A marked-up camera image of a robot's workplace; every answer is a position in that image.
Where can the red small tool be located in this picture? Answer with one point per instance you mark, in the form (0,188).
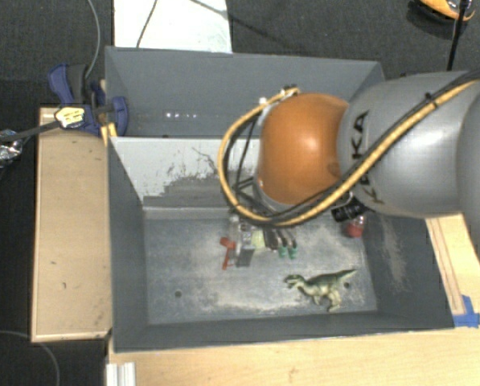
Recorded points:
(226,251)

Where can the red round toy fruit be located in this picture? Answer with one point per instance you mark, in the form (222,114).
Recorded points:
(354,228)

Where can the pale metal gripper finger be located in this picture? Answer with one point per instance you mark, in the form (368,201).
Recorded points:
(234,227)
(245,257)

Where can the pale wood flat board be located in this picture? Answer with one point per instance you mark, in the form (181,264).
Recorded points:
(72,235)

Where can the green toy dinosaur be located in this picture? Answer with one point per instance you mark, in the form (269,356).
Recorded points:
(322,286)

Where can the black cylinder on white bracket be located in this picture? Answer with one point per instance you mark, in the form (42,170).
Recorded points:
(346,212)

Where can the grey metal bin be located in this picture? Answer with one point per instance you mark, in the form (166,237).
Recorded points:
(191,280)

